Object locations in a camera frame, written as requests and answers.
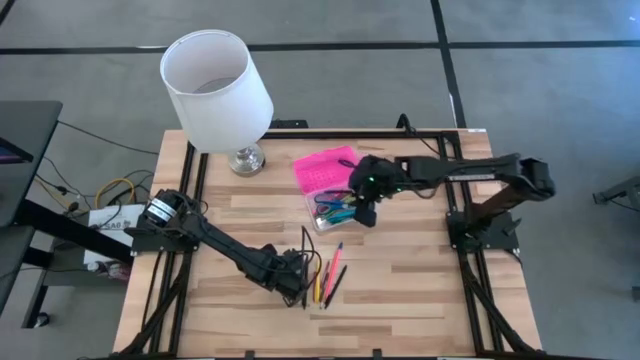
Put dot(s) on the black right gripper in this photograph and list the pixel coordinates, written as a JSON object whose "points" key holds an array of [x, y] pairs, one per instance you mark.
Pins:
{"points": [[375, 175]]}

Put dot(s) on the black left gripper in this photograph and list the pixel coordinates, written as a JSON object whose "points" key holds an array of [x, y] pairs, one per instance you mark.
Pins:
{"points": [[282, 272]]}

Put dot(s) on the black marker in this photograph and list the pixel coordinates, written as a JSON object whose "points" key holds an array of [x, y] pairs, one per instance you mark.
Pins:
{"points": [[304, 300]]}

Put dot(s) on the yellow highlighter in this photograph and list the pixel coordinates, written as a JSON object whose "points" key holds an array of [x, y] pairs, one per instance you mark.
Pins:
{"points": [[317, 290]]}

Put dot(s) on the red crayon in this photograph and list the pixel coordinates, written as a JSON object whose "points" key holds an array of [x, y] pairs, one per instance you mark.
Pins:
{"points": [[323, 294]]}

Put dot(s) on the orange pencil red eraser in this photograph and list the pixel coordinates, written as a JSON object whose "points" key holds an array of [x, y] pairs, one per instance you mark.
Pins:
{"points": [[326, 275]]}

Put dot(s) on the black pen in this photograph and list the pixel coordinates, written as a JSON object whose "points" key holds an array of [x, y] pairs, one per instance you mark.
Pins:
{"points": [[337, 285]]}

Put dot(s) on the teal blue pen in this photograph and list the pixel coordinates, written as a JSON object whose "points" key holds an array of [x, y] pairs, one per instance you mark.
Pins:
{"points": [[345, 216]]}

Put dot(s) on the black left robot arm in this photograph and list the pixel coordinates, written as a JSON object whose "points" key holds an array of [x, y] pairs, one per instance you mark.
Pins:
{"points": [[225, 245]]}

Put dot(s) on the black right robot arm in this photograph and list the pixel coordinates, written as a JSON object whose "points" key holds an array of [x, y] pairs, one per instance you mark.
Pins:
{"points": [[450, 170]]}

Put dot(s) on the clear supply box pink lid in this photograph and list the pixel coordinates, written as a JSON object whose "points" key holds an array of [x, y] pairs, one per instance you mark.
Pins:
{"points": [[320, 172]]}

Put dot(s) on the white cardboard box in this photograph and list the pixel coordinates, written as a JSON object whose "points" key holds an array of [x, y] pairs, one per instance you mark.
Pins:
{"points": [[107, 235]]}

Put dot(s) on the white shade silver table lamp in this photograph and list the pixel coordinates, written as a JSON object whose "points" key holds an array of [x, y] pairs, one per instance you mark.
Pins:
{"points": [[215, 100]]}

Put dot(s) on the colourful plastic bag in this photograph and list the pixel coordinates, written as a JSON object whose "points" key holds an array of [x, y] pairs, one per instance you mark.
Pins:
{"points": [[117, 271]]}

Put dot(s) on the grey chair base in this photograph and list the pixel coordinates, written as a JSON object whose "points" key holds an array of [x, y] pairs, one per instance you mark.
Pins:
{"points": [[620, 192]]}

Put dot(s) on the black desk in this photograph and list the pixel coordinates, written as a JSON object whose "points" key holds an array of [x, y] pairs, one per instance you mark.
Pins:
{"points": [[30, 130]]}

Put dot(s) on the dark laptop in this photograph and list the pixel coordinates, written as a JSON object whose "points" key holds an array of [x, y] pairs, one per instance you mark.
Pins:
{"points": [[12, 152]]}

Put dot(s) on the black frame clamp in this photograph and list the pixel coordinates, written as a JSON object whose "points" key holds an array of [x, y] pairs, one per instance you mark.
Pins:
{"points": [[248, 354], [377, 353]]}

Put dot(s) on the black mount block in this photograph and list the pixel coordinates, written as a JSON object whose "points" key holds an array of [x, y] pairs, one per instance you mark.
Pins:
{"points": [[289, 124]]}

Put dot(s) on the black desk leg frame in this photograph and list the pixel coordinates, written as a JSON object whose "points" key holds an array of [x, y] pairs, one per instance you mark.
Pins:
{"points": [[75, 232]]}

